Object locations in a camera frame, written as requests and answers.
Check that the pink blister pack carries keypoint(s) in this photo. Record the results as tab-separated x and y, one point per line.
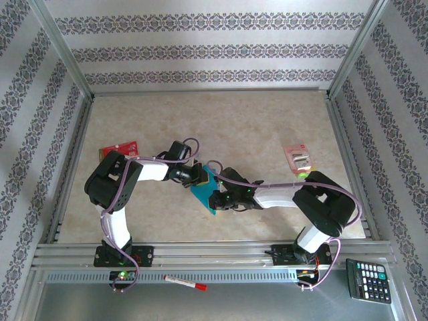
299	158

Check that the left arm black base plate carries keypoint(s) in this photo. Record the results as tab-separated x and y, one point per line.
145	255

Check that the white marker with red cap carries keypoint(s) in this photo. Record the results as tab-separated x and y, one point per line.
185	283

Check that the aluminium table edge rail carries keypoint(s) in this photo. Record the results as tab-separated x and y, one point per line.
347	160
210	92
74	160

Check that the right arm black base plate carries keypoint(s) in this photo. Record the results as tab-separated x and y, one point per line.
281	255

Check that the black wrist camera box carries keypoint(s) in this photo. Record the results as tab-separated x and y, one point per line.
234	177
179	152

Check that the right white camera bracket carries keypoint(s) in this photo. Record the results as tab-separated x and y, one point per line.
218	182

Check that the grey metal shelf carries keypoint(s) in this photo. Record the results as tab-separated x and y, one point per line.
234	304

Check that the left black wrist camera box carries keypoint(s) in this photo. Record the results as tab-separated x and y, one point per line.
179	152

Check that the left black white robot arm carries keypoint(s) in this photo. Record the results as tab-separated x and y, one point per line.
110	184

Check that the black calculator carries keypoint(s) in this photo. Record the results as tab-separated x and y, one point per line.
368	281

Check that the aluminium frame post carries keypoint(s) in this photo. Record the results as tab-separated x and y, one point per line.
356	50
61	50

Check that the right black wrist camera box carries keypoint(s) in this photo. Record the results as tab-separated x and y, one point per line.
234	177

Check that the red card packet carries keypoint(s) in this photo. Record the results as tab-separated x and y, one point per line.
123	147

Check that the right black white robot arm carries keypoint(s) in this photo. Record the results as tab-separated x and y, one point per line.
324	204

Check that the blue square paper sheet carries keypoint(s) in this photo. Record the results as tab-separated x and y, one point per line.
200	197

